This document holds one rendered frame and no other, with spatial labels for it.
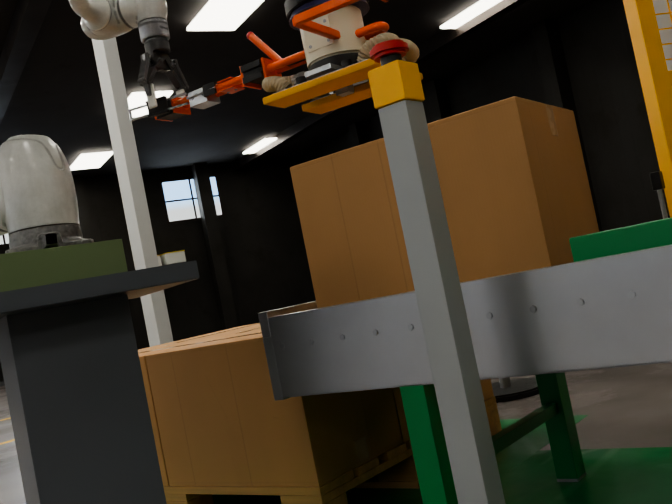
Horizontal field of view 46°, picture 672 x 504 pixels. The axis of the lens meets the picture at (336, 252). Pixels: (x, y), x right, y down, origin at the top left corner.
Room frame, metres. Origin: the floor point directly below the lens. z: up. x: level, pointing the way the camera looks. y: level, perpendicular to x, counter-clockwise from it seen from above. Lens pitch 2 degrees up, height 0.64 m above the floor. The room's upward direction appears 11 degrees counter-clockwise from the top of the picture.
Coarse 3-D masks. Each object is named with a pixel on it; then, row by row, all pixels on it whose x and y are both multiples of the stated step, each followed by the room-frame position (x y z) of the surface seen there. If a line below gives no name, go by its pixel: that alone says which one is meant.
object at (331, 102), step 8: (360, 88) 2.10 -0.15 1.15; (368, 88) 2.09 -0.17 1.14; (328, 96) 2.15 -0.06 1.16; (336, 96) 2.14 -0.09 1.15; (352, 96) 2.13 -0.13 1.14; (360, 96) 2.15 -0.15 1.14; (368, 96) 2.17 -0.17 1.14; (304, 104) 2.19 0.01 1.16; (312, 104) 2.18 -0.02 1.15; (320, 104) 2.16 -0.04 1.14; (328, 104) 2.17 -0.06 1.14; (336, 104) 2.19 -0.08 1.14; (344, 104) 2.21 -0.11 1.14; (312, 112) 2.23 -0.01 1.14; (320, 112) 2.25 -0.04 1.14
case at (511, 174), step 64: (448, 128) 1.69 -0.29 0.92; (512, 128) 1.61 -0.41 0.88; (576, 128) 1.92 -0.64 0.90; (320, 192) 1.89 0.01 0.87; (384, 192) 1.79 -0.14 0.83; (448, 192) 1.71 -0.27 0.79; (512, 192) 1.63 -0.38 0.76; (576, 192) 1.83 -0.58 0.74; (320, 256) 1.91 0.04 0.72; (384, 256) 1.81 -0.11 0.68; (512, 256) 1.64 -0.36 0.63
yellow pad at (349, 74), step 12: (348, 60) 1.94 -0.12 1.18; (372, 60) 1.86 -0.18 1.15; (336, 72) 1.91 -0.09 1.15; (348, 72) 1.90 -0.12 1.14; (360, 72) 1.90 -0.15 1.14; (300, 84) 1.97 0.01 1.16; (312, 84) 1.95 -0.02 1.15; (324, 84) 1.95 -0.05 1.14; (336, 84) 1.97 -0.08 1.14; (348, 84) 2.00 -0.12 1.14; (276, 96) 2.01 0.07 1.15; (288, 96) 1.99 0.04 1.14; (300, 96) 2.02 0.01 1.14; (312, 96) 2.04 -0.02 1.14
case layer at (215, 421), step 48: (240, 336) 2.37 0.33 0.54; (144, 384) 2.39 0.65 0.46; (192, 384) 2.26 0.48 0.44; (240, 384) 2.14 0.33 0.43; (192, 432) 2.29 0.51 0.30; (240, 432) 2.16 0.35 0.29; (288, 432) 2.06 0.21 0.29; (336, 432) 2.10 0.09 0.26; (384, 432) 2.26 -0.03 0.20; (192, 480) 2.31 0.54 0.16; (240, 480) 2.19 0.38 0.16; (288, 480) 2.08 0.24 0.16
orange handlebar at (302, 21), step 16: (336, 0) 1.75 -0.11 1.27; (352, 0) 1.74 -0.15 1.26; (304, 16) 1.80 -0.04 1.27; (320, 16) 1.80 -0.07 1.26; (320, 32) 1.91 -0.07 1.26; (336, 32) 1.97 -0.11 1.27; (368, 32) 1.99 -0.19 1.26; (384, 32) 2.01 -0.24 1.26; (272, 64) 2.14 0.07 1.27; (288, 64) 2.12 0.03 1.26; (224, 80) 2.23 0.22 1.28; (240, 80) 2.20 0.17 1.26
